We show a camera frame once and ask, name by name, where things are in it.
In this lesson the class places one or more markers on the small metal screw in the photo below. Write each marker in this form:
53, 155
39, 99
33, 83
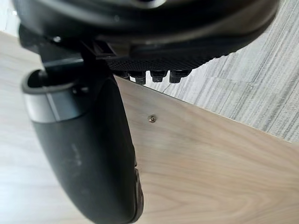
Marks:
152, 119

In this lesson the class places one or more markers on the light wood cabinet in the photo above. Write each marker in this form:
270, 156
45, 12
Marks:
198, 168

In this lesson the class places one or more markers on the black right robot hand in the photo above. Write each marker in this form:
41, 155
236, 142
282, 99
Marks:
88, 151

